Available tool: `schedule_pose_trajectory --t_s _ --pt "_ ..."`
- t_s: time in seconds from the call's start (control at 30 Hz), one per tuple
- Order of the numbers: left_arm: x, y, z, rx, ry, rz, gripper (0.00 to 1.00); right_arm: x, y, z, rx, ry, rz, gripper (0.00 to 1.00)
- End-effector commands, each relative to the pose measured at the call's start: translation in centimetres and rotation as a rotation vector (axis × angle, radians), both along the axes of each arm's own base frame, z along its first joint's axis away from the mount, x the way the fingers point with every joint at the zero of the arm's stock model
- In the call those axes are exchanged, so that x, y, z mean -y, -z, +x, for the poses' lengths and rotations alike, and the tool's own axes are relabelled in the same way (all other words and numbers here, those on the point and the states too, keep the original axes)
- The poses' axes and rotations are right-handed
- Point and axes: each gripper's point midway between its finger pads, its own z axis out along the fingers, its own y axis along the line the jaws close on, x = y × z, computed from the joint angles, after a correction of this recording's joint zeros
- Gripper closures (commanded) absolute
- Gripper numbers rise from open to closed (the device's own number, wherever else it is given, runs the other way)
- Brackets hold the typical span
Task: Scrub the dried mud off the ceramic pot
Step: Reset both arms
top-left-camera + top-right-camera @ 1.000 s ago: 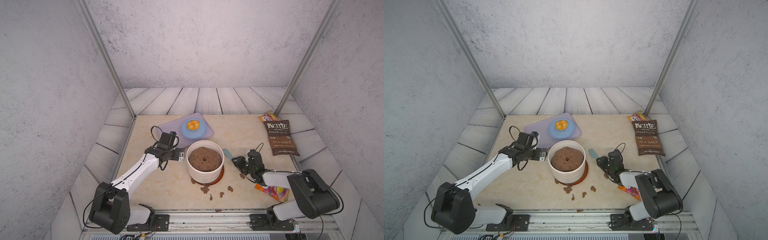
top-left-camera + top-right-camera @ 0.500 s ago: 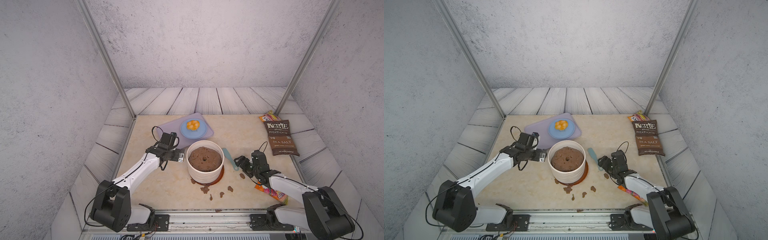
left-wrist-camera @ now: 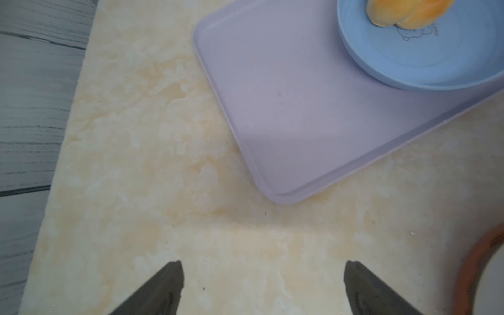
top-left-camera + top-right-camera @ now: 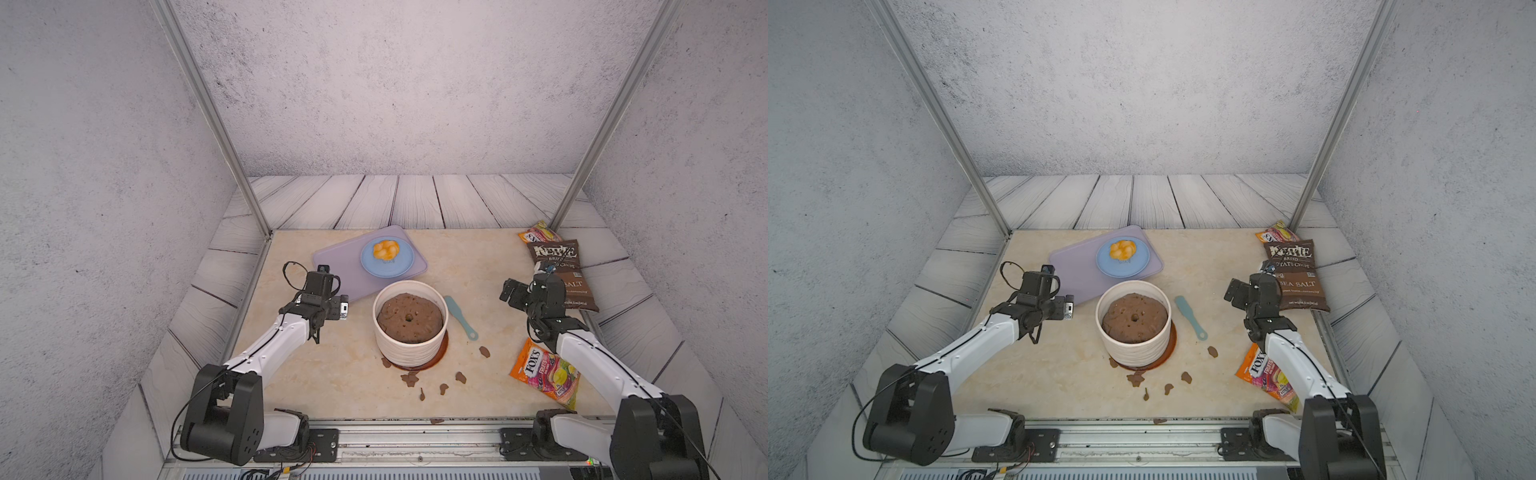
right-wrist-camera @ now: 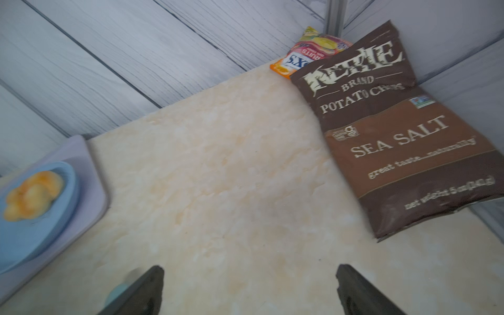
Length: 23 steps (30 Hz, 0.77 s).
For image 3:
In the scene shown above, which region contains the lavender plastic tray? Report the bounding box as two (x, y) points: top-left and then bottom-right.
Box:
(193, 1), (503, 204)

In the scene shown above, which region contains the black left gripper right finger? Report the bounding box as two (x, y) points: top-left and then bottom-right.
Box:
(344, 261), (421, 315)

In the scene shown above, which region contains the terracotta saucer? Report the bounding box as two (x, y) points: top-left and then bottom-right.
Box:
(453, 223), (503, 315)

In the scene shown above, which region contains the blue plate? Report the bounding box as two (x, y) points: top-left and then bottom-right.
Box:
(337, 1), (503, 91)

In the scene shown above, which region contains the yellow food on plate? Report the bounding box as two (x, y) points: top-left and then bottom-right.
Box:
(366, 0), (455, 30)

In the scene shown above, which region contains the white ceramic pot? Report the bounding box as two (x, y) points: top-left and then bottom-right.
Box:
(472, 245), (504, 315)

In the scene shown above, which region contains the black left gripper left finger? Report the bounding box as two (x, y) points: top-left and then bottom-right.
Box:
(110, 261), (185, 315)

